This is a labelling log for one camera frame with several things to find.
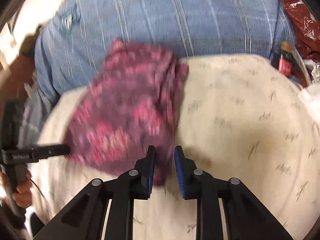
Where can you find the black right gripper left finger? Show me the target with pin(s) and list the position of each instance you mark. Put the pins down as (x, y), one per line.
(104, 209)

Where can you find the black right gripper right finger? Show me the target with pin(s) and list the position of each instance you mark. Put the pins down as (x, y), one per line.
(226, 209)

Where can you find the purple floral cloth garment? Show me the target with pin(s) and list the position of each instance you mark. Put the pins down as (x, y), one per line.
(133, 103)

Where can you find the person's left hand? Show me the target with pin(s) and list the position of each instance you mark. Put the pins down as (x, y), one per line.
(23, 196)

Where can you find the grey blue patterned bedding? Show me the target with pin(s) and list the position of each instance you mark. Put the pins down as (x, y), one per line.
(37, 109)

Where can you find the brown wooden headboard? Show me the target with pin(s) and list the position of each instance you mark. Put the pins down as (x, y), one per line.
(14, 77)

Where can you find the cream leaf-print bed sheet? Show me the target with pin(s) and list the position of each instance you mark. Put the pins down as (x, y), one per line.
(239, 118)

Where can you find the clear plastic bag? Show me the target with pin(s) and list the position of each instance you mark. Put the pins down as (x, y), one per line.
(310, 95)

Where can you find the red label bottle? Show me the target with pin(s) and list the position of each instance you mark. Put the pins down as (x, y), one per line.
(282, 59)

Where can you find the dark red plastic bag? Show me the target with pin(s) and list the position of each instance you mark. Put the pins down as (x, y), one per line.
(304, 16)

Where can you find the blue plaid quilt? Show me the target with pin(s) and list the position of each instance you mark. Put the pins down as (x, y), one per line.
(73, 44)

